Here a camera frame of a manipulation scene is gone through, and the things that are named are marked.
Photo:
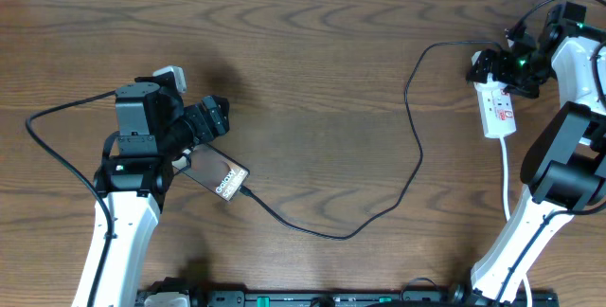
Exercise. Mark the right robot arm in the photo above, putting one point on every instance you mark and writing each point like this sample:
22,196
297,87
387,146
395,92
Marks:
563,173

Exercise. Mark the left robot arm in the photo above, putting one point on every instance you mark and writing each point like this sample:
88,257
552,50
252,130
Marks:
154,129

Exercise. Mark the white charger plug adapter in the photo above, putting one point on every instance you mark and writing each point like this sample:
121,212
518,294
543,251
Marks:
475,57

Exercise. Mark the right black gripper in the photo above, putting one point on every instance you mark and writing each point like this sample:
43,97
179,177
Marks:
501,73

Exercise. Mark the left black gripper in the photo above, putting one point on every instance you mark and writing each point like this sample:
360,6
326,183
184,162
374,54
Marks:
208,118

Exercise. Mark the white power strip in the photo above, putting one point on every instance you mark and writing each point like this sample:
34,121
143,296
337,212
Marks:
496,111

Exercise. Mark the black mounting rail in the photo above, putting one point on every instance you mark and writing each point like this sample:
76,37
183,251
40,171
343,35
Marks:
265,299

